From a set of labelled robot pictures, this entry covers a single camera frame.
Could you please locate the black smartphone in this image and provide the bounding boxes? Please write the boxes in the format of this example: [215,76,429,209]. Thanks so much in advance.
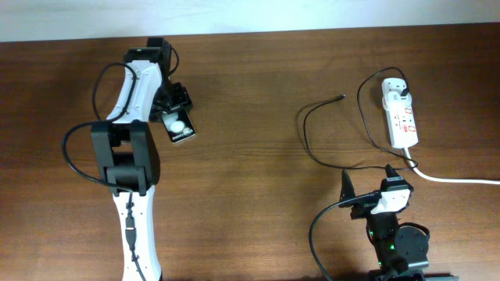
[162,110,196,144]

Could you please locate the black charging cable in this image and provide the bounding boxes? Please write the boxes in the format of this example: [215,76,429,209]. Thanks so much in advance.
[302,66,419,172]

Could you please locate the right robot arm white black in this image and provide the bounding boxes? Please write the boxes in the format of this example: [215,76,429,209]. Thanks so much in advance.
[340,165,430,280]

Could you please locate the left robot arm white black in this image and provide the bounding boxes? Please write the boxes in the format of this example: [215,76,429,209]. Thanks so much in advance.
[91,37,195,280]

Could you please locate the white USB charger plug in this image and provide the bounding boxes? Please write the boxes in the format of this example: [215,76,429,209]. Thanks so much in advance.
[382,89,413,111]

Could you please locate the white power strip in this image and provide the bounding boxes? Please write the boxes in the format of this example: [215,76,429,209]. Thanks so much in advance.
[381,77,418,149]

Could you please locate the white power strip cord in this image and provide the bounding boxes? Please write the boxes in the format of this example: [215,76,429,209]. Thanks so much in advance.
[402,147,500,186]

